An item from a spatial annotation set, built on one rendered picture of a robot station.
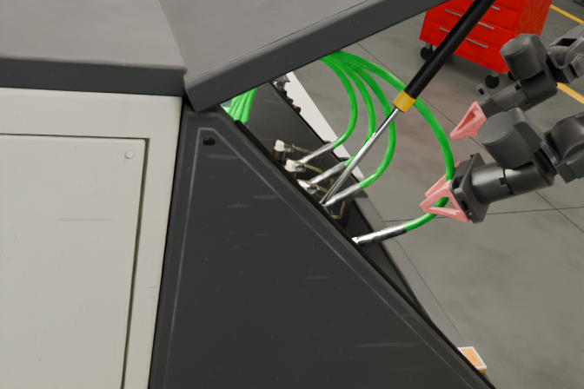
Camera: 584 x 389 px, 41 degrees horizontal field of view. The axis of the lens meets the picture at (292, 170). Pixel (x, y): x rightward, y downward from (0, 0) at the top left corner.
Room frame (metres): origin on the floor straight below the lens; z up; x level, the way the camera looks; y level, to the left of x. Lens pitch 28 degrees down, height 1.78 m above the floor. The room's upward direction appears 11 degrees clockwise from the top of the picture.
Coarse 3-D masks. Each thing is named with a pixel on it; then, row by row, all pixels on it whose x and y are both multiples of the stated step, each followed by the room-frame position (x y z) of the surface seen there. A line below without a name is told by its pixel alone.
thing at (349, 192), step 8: (352, 64) 1.23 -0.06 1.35; (360, 72) 1.24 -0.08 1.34; (368, 80) 1.24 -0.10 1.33; (376, 88) 1.25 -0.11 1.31; (376, 96) 1.26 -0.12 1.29; (384, 96) 1.26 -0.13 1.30; (384, 104) 1.26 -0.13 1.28; (232, 112) 1.16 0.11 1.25; (384, 112) 1.26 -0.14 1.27; (392, 128) 1.27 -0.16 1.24; (392, 136) 1.27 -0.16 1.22; (392, 144) 1.27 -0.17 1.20; (392, 152) 1.27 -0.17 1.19; (384, 160) 1.27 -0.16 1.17; (376, 168) 1.27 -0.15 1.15; (384, 168) 1.27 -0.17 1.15; (368, 176) 1.27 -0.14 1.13; (376, 176) 1.27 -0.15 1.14; (360, 184) 1.26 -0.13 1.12; (368, 184) 1.26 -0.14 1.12; (344, 192) 1.25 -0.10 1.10; (352, 192) 1.25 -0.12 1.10; (336, 200) 1.24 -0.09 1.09; (344, 200) 1.25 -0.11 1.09; (328, 208) 1.24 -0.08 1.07
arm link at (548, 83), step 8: (544, 64) 1.37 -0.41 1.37; (544, 72) 1.36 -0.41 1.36; (520, 80) 1.38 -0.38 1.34; (528, 80) 1.36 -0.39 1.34; (536, 80) 1.36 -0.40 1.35; (544, 80) 1.35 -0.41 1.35; (552, 80) 1.37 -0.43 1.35; (528, 88) 1.35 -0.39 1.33; (536, 88) 1.35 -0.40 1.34; (544, 88) 1.35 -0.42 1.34; (552, 88) 1.35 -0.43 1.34; (528, 96) 1.35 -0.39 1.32; (536, 96) 1.35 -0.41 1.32; (544, 96) 1.35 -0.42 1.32; (536, 104) 1.35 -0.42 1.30
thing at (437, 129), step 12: (348, 60) 1.06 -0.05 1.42; (360, 60) 1.06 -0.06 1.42; (372, 72) 1.06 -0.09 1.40; (384, 72) 1.06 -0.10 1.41; (396, 84) 1.06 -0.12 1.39; (240, 96) 1.07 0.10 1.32; (228, 108) 1.07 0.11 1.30; (420, 108) 1.06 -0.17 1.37; (432, 120) 1.06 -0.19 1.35; (444, 144) 1.06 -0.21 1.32; (444, 156) 1.06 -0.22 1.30; (444, 204) 1.06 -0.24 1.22; (420, 216) 1.07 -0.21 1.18; (432, 216) 1.06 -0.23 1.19; (408, 228) 1.06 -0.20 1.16
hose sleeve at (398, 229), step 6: (402, 222) 1.07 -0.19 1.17; (384, 228) 1.07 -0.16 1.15; (390, 228) 1.06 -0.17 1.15; (396, 228) 1.06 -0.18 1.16; (402, 228) 1.06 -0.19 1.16; (366, 234) 1.07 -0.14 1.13; (372, 234) 1.06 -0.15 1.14; (378, 234) 1.06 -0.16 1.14; (384, 234) 1.06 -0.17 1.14; (390, 234) 1.06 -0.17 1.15; (396, 234) 1.06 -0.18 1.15; (360, 240) 1.06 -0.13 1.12; (366, 240) 1.06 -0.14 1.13; (372, 240) 1.06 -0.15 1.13; (378, 240) 1.06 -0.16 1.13; (384, 240) 1.06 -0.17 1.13; (360, 246) 1.06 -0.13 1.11
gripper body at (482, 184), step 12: (480, 156) 1.09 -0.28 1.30; (468, 168) 1.05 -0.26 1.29; (480, 168) 1.04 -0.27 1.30; (492, 168) 1.02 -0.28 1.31; (468, 180) 1.02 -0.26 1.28; (480, 180) 1.02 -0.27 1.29; (492, 180) 1.01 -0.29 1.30; (456, 192) 1.00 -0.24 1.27; (468, 192) 1.01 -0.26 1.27; (480, 192) 1.01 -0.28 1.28; (492, 192) 1.00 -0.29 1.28; (504, 192) 1.00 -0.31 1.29; (468, 204) 0.99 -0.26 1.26; (480, 204) 1.01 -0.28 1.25; (480, 216) 1.00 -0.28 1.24
